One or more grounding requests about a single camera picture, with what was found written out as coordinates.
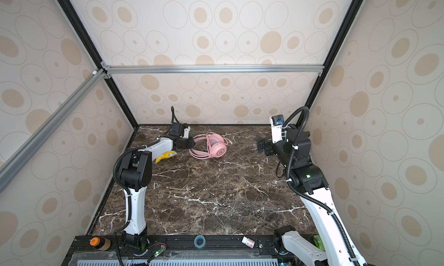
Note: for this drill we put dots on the blue tape roll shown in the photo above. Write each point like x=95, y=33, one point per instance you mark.
x=199, y=241

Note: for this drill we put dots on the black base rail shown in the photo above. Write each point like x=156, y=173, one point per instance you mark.
x=179, y=250

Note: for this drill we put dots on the right black frame post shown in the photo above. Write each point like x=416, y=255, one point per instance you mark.
x=338, y=41

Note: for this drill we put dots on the left aluminium rail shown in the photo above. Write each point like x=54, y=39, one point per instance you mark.
x=23, y=154

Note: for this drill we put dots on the pink cat-ear headphones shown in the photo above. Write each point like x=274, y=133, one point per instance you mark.
x=216, y=146

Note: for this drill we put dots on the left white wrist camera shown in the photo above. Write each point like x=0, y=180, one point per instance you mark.
x=185, y=131

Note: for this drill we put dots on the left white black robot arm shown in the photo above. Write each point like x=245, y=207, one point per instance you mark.
x=133, y=172

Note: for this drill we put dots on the small white pink box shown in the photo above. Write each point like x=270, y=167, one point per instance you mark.
x=248, y=242

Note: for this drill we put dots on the aluminium rail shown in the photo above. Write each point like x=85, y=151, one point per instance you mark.
x=23, y=154
x=212, y=69

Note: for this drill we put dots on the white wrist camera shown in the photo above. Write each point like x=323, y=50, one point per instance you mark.
x=277, y=122
x=185, y=131

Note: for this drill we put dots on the left black frame post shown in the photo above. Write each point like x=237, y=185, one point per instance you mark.
x=76, y=23

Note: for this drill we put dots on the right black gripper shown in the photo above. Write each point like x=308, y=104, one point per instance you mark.
x=269, y=146

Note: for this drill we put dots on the orange-capped brown bottle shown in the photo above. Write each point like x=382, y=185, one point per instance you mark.
x=100, y=243

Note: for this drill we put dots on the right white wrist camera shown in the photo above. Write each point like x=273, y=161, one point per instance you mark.
x=277, y=122

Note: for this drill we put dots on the black frame post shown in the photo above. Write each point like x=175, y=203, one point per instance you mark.
x=76, y=23
x=338, y=41

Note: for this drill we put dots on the green packet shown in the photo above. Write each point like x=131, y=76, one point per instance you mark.
x=318, y=242

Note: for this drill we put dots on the yellow snack packet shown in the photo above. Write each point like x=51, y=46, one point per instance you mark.
x=166, y=155

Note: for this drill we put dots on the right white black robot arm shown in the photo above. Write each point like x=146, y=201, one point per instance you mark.
x=291, y=145

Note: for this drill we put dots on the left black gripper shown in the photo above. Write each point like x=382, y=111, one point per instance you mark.
x=190, y=143

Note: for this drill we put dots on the back aluminium rail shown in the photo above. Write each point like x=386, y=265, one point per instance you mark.
x=212, y=69

